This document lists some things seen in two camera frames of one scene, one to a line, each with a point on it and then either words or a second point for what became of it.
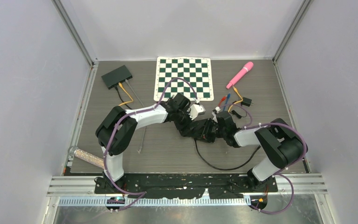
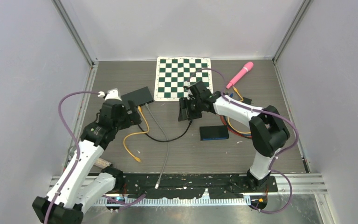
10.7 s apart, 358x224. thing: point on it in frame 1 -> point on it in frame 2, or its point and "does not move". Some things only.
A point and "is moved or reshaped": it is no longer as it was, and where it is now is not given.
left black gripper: [184, 129] -> [132, 118]
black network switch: [116, 76] -> [141, 97]
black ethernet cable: [209, 164] is moved or reshaped
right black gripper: [212, 141] -> [184, 103]
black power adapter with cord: [246, 102] does not move
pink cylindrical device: [247, 67] does not move
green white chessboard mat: [197, 71] does not move
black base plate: [171, 186] does not move
